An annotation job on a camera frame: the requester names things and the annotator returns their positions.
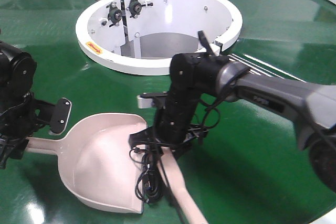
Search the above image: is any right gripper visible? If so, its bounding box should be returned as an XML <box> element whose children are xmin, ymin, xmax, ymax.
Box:
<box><xmin>128</xmin><ymin>87</ymin><xmax>207</xmax><ymax>159</ymax></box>

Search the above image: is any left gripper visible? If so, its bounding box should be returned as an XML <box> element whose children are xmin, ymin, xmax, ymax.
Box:
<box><xmin>1</xmin><ymin>92</ymin><xmax>56</xmax><ymax>169</ymax></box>

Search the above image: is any black usb cable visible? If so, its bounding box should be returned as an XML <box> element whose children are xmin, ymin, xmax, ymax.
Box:
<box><xmin>128</xmin><ymin>146</ymin><xmax>167</xmax><ymax>205</ymax></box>

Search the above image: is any pink plastic dustpan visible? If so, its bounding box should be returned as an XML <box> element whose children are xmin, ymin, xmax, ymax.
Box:
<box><xmin>26</xmin><ymin>113</ymin><xmax>147</xmax><ymax>214</ymax></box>

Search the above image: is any pink hand broom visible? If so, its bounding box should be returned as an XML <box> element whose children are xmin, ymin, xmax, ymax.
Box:
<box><xmin>157</xmin><ymin>147</ymin><xmax>208</xmax><ymax>223</ymax></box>

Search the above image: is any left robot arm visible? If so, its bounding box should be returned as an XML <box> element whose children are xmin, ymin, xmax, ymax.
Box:
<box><xmin>1</xmin><ymin>41</ymin><xmax>55</xmax><ymax>169</ymax></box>

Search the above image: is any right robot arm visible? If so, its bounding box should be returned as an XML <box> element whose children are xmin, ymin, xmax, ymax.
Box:
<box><xmin>129</xmin><ymin>31</ymin><xmax>335</xmax><ymax>190</ymax></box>

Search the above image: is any yellow arrow sticker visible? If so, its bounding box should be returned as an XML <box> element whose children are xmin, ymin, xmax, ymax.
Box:
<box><xmin>86</xmin><ymin>41</ymin><xmax>103</xmax><ymax>55</ymax></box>

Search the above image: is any left black bearing block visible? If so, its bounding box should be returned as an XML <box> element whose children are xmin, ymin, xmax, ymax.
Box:
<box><xmin>106</xmin><ymin>2</ymin><xmax>122</xmax><ymax>27</ymax></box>

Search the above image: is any black bearing block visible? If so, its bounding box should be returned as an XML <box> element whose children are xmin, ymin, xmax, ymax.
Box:
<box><xmin>106</xmin><ymin>2</ymin><xmax>122</xmax><ymax>27</ymax></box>
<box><xmin>126</xmin><ymin>0</ymin><xmax>154</xmax><ymax>18</ymax></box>

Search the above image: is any steel rollers right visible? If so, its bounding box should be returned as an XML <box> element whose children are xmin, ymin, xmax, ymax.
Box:
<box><xmin>229</xmin><ymin>53</ymin><xmax>306</xmax><ymax>83</ymax></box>

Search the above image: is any right black bearing block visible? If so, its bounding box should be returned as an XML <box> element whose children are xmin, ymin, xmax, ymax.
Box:
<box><xmin>126</xmin><ymin>0</ymin><xmax>154</xmax><ymax>18</ymax></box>

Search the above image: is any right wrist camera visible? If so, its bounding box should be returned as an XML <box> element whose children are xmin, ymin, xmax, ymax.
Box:
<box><xmin>136</xmin><ymin>92</ymin><xmax>167</xmax><ymax>109</ymax></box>

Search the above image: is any white central conveyor ring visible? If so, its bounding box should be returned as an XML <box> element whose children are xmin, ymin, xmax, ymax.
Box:
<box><xmin>75</xmin><ymin>0</ymin><xmax>243</xmax><ymax>76</ymax></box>

